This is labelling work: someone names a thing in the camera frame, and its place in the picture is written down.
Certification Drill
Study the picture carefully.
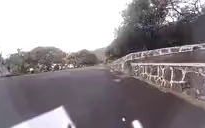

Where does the distant wooded hill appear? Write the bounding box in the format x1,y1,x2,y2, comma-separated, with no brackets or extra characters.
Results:
89,47,108,63

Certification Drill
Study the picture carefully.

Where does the dark grey asphalt road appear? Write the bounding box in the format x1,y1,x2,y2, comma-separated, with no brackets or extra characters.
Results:
0,63,205,128

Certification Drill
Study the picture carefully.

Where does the stone wall with pale joints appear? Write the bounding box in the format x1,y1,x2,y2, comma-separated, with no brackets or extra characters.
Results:
122,41,205,63
108,59,205,104

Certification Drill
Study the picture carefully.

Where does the row of dark trees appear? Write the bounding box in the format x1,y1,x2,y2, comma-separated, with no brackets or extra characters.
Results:
104,0,205,62

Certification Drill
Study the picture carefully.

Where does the row of green trees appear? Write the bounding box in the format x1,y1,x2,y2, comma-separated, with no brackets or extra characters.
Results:
3,45,101,75

